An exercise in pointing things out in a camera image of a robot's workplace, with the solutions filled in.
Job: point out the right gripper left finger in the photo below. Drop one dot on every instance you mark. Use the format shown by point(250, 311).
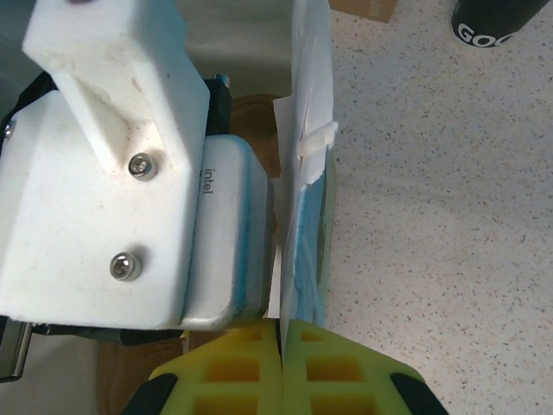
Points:
point(224, 380)

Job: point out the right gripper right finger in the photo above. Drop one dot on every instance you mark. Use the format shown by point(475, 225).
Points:
point(341, 380)

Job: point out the printed paper takeout bag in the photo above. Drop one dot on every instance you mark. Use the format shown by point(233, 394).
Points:
point(311, 86)

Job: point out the brown cardboard napkin box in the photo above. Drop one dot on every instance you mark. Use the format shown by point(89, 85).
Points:
point(367, 8)

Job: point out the stack of paper cups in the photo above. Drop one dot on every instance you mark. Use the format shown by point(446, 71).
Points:
point(488, 17)

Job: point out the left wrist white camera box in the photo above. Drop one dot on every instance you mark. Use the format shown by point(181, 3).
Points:
point(108, 194)

